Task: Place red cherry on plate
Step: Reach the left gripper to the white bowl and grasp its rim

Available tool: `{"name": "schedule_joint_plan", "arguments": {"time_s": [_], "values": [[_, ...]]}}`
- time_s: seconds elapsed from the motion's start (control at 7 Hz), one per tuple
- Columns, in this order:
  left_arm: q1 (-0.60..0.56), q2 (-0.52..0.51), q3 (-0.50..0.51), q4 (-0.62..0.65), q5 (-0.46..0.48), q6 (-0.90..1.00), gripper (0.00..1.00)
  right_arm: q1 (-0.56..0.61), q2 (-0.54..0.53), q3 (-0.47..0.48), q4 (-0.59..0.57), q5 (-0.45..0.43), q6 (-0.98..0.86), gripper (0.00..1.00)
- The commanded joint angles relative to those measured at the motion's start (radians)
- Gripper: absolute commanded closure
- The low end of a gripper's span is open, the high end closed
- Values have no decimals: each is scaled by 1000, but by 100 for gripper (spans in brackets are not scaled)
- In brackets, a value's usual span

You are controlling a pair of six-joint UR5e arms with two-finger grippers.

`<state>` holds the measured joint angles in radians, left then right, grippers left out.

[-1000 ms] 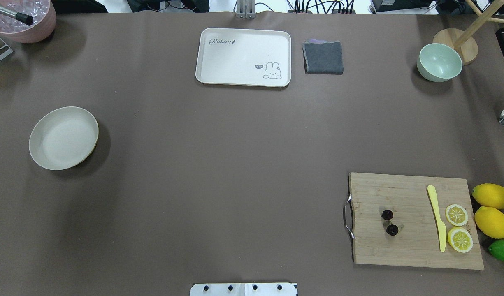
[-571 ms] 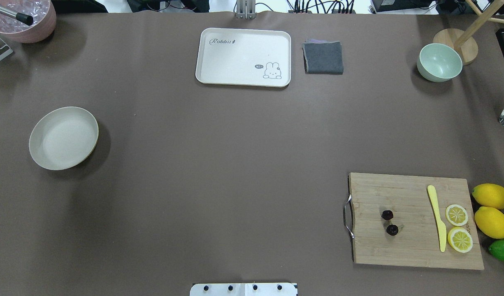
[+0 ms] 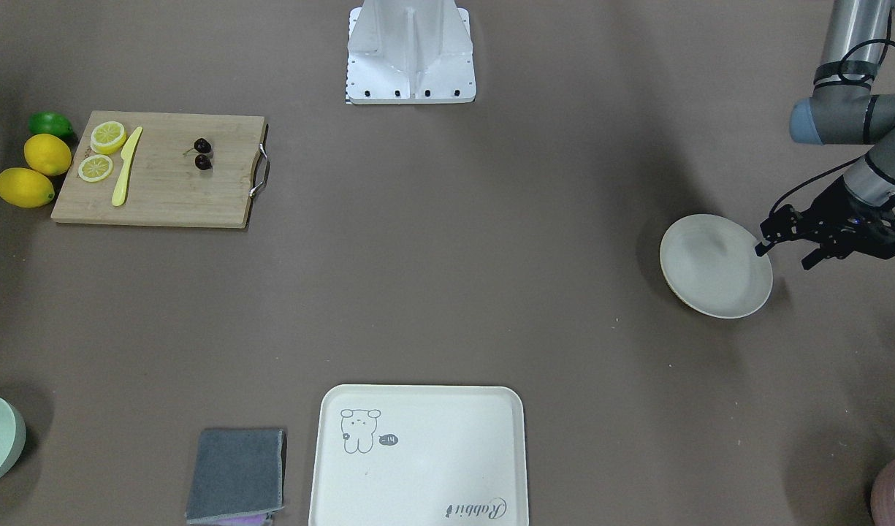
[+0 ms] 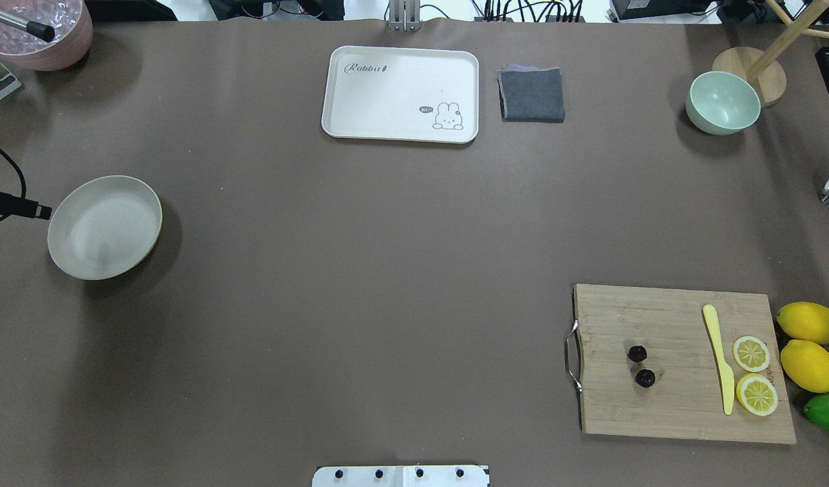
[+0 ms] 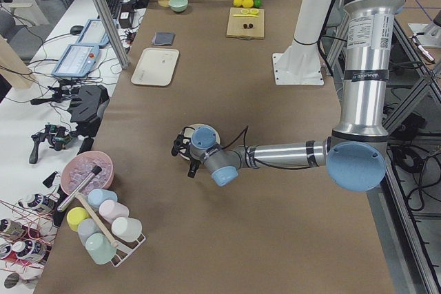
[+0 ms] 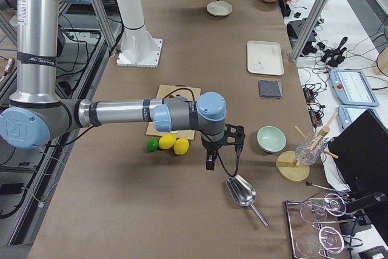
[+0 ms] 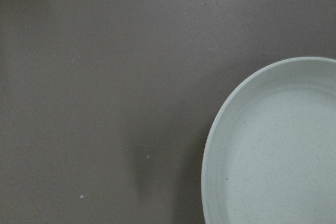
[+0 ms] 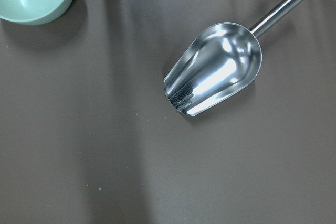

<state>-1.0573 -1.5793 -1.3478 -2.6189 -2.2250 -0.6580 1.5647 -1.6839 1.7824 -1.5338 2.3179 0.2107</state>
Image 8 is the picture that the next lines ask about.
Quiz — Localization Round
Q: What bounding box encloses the metal scoop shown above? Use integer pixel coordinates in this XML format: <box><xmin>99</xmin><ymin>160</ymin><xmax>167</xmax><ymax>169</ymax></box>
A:
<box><xmin>163</xmin><ymin>0</ymin><xmax>303</xmax><ymax>116</ymax></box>

